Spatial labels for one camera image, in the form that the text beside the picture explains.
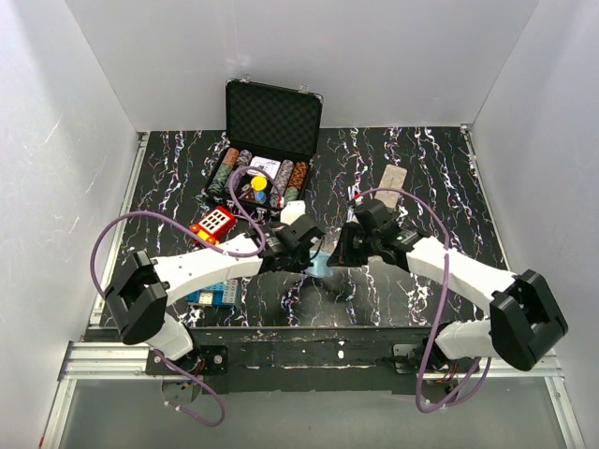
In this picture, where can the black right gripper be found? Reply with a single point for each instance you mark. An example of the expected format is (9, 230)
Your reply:
(342, 254)

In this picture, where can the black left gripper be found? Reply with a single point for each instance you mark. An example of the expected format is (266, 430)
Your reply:
(302, 263)

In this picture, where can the light blue cloth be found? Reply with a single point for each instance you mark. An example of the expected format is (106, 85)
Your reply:
(319, 268)

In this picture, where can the grey glasses case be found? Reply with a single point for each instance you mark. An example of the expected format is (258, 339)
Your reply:
(392, 180)

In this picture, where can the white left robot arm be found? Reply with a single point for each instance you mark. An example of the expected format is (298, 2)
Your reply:
(139, 294)

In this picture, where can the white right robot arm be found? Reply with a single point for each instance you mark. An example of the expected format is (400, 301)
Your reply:
(524, 320)

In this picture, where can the blue grey brick block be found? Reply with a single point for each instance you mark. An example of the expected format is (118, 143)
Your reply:
(218, 295)

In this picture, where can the yellow dealer button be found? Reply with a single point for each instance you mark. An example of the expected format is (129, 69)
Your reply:
(259, 183)

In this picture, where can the red yellow toy bus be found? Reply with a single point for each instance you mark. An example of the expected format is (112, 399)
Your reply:
(214, 225)

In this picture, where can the white card deck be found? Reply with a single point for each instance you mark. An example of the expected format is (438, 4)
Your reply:
(266, 164)

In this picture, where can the black poker chip case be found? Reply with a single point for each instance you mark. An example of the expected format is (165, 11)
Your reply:
(272, 122)

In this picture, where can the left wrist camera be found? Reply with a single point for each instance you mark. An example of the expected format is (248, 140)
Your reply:
(292, 211)

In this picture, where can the aluminium front rail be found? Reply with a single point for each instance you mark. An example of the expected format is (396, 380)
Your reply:
(105, 399)

